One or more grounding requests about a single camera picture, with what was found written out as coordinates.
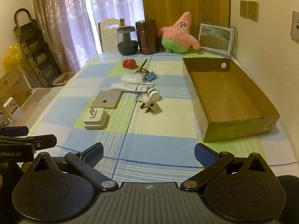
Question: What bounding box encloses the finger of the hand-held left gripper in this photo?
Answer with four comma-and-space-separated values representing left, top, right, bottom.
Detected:
0, 134, 57, 150
0, 126, 29, 136

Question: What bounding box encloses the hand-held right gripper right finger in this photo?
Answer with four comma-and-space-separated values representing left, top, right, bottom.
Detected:
180, 142, 269, 190

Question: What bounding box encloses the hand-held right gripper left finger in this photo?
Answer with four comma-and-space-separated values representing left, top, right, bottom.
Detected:
30, 142, 119, 190

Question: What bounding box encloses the white charger stack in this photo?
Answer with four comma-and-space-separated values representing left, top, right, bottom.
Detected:
83, 107, 110, 130

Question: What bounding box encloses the grey box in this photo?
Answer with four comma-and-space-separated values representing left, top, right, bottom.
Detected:
91, 90, 123, 110

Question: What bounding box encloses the brown cardboard box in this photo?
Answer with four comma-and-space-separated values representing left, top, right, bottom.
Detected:
182, 57, 280, 143

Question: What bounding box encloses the small white striped bottle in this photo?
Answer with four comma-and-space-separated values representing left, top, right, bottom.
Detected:
147, 87, 160, 101

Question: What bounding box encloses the metal wire holder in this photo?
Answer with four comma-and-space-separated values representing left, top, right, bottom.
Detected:
133, 82, 156, 103

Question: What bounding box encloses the gold brown hair claw clip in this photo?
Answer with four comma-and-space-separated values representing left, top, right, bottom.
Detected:
135, 58, 150, 75

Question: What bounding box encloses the small printed box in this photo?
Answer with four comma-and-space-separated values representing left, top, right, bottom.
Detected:
0, 97, 22, 125

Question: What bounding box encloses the brown cardboard carton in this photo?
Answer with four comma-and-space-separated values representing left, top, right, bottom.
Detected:
0, 66, 32, 108

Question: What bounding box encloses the checked tablecloth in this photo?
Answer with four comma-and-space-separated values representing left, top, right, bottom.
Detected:
26, 51, 299, 185

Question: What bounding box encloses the beige floor basket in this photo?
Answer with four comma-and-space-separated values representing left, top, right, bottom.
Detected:
53, 72, 76, 87

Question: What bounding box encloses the yellow plastic bag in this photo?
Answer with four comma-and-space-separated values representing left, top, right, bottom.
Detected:
2, 42, 25, 71

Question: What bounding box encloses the white plug adapter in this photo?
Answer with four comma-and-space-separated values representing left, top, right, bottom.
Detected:
140, 95, 160, 113

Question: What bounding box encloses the folding step ladder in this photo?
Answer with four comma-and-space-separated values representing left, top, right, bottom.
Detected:
13, 8, 62, 88

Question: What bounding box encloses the clear box of floss picks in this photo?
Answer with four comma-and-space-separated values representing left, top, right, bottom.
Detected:
121, 72, 145, 84

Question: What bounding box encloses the dark round object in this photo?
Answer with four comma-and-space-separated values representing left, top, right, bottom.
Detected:
278, 175, 299, 216

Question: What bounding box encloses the blue binder clip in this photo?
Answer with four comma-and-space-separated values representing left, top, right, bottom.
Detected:
145, 71, 158, 82

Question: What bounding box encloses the red toy figure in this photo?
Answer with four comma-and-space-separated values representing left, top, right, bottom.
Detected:
122, 58, 138, 70

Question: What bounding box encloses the glass teapot with dark base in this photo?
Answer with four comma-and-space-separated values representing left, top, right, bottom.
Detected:
116, 25, 139, 56

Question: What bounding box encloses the cream wooden chair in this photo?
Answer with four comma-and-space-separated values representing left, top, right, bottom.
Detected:
98, 18, 125, 52

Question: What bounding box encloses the pink star plush toy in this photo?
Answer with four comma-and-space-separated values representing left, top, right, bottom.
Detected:
157, 12, 200, 54

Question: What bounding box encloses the lilac lace curtain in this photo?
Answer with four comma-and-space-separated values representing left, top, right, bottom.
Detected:
30, 0, 144, 73

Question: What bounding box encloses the brown metal thermos jar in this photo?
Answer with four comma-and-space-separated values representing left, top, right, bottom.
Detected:
135, 19, 160, 55

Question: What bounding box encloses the glass picture frame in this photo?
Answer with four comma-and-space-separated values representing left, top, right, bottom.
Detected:
197, 21, 236, 57

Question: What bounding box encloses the gold wall socket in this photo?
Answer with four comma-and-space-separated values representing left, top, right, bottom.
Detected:
248, 1, 259, 21
240, 0, 249, 18

